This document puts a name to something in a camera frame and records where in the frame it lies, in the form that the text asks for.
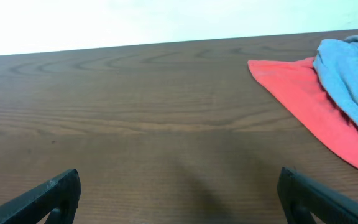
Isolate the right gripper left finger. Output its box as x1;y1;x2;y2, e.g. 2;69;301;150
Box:
0;169;81;224

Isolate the light grey blue shirt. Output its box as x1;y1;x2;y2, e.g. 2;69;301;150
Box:
313;35;358;126

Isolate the red shirt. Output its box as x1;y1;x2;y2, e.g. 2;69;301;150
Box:
247;57;358;169

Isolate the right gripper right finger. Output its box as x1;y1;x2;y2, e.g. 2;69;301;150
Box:
277;167;358;224

